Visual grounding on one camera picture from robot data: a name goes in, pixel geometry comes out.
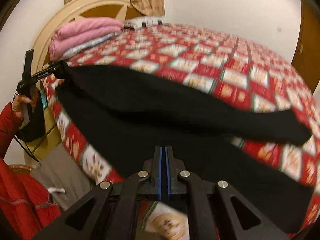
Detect black pants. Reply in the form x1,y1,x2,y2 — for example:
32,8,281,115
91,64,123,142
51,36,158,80
56,65,312,233

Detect red sleeve left forearm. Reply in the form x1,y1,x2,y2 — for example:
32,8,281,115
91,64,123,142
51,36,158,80
0,102,22,159

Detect person's left hand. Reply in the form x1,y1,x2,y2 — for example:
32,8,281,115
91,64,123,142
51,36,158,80
12,87,39,120

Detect grey trousers of person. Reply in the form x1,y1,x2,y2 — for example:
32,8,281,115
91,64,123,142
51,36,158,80
30,144,93,211

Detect red jacket torso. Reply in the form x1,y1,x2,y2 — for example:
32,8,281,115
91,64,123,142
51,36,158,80
1,160,61,239

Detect grey patterned folded sheet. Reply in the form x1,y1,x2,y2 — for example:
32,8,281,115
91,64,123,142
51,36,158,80
60,32,120,60

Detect pink folded blanket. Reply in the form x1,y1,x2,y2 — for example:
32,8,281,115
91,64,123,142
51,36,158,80
48,17,124,61

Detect red checkered holiday bedspread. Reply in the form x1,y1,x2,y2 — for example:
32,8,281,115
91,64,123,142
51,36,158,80
42,23,320,240

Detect white patterned pillow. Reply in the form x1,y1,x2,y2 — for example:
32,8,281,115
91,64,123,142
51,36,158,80
124,16,165,30

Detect cream wooden headboard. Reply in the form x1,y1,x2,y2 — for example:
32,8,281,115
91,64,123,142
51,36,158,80
22,0,143,160

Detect brown wooden door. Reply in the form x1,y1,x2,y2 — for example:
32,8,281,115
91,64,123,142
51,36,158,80
292,1,320,92

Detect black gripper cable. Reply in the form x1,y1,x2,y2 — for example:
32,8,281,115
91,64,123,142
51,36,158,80
0,129,41,164

